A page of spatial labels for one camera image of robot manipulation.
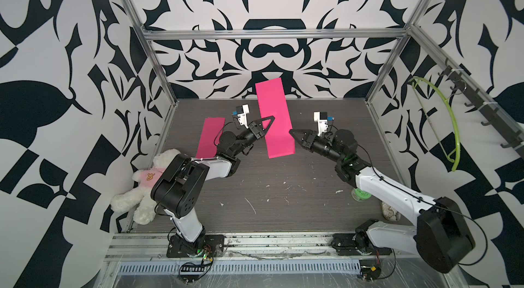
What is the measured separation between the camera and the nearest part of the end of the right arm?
682mm

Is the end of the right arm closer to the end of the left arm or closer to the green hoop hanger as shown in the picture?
the end of the left arm

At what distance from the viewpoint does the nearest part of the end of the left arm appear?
727 millimetres
